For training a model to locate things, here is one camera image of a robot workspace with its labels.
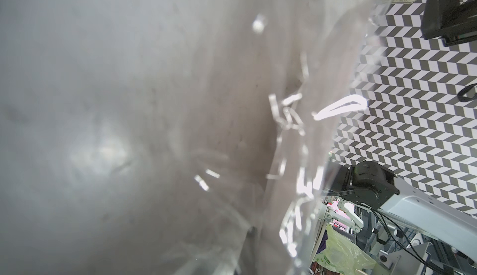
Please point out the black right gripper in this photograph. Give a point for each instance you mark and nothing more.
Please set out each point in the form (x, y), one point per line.
(450, 20)

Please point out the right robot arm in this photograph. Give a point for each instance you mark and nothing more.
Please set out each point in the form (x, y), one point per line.
(409, 155)

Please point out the clear plastic wrap sheet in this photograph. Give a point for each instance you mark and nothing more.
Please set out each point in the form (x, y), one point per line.
(168, 137)

